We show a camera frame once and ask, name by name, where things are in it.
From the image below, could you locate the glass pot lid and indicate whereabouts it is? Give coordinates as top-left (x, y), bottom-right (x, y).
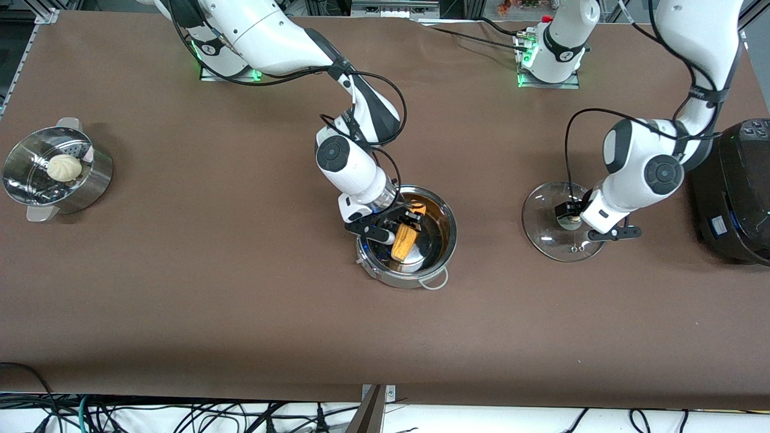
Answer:
top-left (522, 182), bottom-right (605, 263)

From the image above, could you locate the steel steamer pot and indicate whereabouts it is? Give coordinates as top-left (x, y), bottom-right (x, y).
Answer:
top-left (2, 117), bottom-right (114, 223)

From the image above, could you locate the black floor cable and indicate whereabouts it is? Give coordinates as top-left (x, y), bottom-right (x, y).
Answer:
top-left (0, 361), bottom-right (58, 433)

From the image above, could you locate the white steamed bun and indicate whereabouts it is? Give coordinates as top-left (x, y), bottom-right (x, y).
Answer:
top-left (47, 154), bottom-right (82, 182)

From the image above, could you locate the black rice cooker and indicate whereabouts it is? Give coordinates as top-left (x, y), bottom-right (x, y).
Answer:
top-left (689, 118), bottom-right (770, 266)

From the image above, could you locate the yellow corn cob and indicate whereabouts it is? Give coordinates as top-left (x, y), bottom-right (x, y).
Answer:
top-left (391, 202), bottom-right (427, 263)

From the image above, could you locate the aluminium frame rail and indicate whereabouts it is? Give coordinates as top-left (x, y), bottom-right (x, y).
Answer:
top-left (739, 0), bottom-right (770, 37)
top-left (0, 9), bottom-right (61, 116)

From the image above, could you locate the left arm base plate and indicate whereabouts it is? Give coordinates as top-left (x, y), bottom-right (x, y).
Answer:
top-left (516, 30), bottom-right (582, 90)

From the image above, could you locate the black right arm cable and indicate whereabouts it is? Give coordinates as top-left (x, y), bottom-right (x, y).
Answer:
top-left (168, 0), bottom-right (409, 202)

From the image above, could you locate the brown table cover mat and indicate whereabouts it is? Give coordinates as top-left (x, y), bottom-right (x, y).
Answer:
top-left (0, 9), bottom-right (770, 411)

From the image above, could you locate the black table cable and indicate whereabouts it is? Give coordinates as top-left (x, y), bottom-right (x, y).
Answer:
top-left (415, 19), bottom-right (522, 50)

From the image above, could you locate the steel cooking pot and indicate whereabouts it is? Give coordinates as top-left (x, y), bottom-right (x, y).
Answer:
top-left (355, 185), bottom-right (458, 291)

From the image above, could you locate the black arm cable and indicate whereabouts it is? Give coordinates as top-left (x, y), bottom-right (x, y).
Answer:
top-left (168, 0), bottom-right (409, 202)
top-left (564, 0), bottom-right (732, 203)

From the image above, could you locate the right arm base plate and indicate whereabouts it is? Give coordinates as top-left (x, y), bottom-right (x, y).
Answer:
top-left (199, 60), bottom-right (266, 82)

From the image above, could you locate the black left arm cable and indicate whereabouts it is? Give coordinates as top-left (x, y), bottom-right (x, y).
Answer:
top-left (564, 0), bottom-right (732, 203)

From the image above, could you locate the grey power strip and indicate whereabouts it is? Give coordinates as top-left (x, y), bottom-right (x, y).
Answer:
top-left (351, 0), bottom-right (441, 19)

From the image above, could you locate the dark metal pole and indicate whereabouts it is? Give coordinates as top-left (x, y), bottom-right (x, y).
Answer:
top-left (344, 385), bottom-right (386, 433)

